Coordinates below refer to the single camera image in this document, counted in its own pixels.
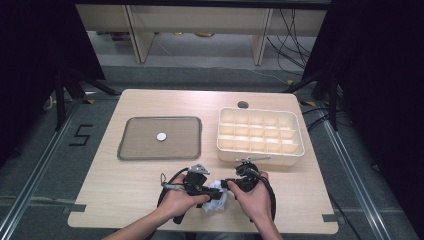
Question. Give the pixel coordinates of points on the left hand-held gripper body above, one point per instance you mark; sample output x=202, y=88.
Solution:
x=195, y=181

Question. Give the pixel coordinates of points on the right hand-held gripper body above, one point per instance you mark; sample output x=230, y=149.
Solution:
x=248, y=176

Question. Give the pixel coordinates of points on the white sock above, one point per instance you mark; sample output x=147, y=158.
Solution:
x=215, y=204

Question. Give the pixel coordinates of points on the cream compartment storage box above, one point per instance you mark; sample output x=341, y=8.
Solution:
x=260, y=156

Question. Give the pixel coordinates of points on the person's left hand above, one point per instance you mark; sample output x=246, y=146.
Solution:
x=180, y=200

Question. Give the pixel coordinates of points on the person's right hand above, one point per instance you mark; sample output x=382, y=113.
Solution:
x=255, y=203

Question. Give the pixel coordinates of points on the white round disc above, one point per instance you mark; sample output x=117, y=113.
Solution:
x=161, y=137

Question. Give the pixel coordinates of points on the metal tray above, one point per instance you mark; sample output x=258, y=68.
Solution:
x=143, y=140

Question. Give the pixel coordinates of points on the black metal stand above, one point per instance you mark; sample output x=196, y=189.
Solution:
x=331, y=96
x=61, y=96

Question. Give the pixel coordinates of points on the light wooden desk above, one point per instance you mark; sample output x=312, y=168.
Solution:
x=200, y=20

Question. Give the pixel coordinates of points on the black curtain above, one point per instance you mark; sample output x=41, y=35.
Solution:
x=383, y=83
x=26, y=66

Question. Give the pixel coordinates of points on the aluminium floor rail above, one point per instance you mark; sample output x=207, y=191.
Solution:
x=353, y=180
x=36, y=173

